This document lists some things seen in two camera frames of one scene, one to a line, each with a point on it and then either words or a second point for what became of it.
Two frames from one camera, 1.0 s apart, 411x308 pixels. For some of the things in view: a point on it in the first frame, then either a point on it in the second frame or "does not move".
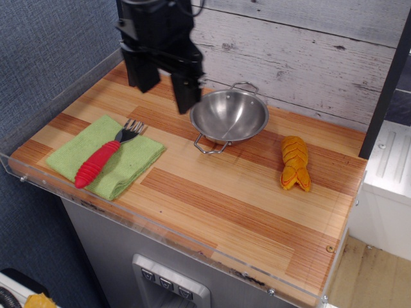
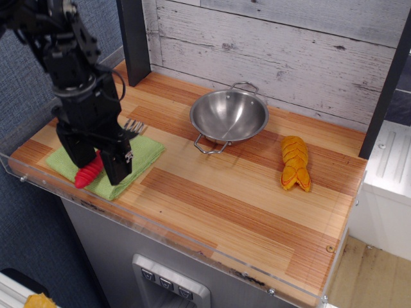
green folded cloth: x=128 y=162 does not move
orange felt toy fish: x=295 y=153 does not move
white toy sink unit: x=380 y=215 does not move
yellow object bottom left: x=39 y=300 does not move
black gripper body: x=164 y=27 to x=88 y=106
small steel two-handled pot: x=227 y=116 does not move
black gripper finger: x=142 y=69 to x=81 y=151
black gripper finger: x=188 y=88 to x=117 y=163
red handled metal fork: x=96 y=162 does not move
